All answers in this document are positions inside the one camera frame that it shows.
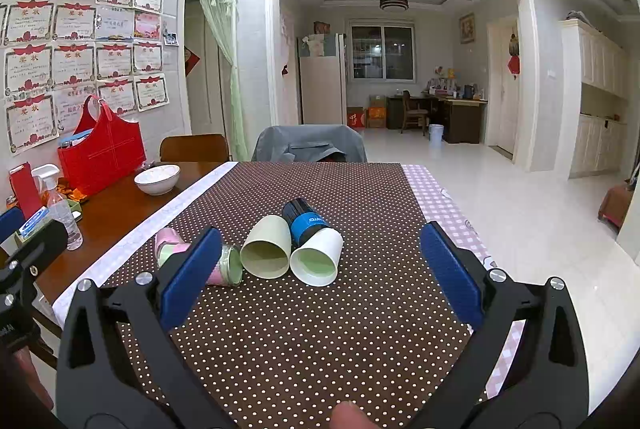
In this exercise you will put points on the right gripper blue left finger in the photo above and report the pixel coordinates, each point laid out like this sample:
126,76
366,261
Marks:
182,278

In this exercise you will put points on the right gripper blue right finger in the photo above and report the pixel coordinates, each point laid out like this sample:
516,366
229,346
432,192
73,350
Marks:
458,272

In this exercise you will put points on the black blue cup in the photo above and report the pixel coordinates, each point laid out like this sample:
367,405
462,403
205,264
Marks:
303,220

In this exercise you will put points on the pink cup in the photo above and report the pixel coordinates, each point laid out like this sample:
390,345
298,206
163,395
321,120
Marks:
167,242

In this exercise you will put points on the cream green plastic cup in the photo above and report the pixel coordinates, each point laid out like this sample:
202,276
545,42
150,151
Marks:
267,248

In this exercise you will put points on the white green paper cup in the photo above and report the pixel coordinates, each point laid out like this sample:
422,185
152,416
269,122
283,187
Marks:
316,262

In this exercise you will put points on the left hand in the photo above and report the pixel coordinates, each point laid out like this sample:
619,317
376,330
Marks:
21,369

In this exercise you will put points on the right hand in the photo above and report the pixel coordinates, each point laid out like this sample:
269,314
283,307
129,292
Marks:
347,415

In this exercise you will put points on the pink green labelled bottle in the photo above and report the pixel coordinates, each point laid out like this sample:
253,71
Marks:
229,269

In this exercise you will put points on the white ceramic bowl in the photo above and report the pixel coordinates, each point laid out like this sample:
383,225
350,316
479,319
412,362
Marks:
159,180

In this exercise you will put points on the brown polka dot tablecloth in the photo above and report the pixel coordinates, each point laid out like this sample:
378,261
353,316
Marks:
277,353

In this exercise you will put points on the clear spray bottle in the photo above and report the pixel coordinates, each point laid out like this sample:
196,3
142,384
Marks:
46,177

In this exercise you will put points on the green tray box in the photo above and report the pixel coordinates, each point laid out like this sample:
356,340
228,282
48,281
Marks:
30,228

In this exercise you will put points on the wooden chair back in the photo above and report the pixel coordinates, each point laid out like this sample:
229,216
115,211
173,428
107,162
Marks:
194,148

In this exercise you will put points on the white trash bin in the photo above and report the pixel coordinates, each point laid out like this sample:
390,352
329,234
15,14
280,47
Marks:
435,133

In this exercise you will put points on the dark wooden desk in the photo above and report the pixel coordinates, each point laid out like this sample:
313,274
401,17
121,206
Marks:
462,119

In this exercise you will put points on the red bag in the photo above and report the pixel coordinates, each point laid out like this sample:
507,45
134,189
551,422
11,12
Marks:
111,150

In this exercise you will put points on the wooden desk chair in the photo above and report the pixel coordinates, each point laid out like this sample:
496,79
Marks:
413,114

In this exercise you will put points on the grey covered chair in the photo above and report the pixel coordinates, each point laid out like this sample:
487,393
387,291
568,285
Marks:
310,143

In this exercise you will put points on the white refrigerator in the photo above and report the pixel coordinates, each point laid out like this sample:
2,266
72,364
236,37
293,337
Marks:
322,67

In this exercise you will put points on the window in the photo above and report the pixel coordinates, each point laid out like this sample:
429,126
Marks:
382,53

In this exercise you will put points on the ceiling fan lamp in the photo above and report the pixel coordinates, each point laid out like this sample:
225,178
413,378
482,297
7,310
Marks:
393,5

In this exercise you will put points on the green curtain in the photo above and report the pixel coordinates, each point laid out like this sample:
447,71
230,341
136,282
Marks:
222,17

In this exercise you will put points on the cream wall cabinet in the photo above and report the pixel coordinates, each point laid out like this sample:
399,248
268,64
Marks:
595,102

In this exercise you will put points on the small framed wall picture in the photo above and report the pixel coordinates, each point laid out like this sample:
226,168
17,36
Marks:
467,31

